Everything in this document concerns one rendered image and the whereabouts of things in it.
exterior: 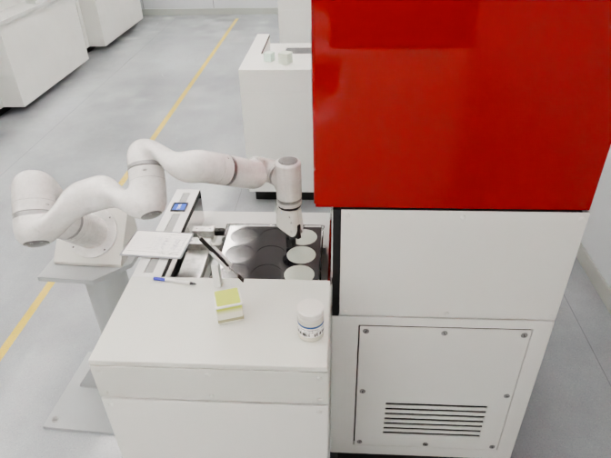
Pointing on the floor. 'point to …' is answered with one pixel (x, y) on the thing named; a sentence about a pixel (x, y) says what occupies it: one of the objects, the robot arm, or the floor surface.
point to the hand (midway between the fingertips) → (290, 242)
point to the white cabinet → (219, 428)
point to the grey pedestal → (94, 413)
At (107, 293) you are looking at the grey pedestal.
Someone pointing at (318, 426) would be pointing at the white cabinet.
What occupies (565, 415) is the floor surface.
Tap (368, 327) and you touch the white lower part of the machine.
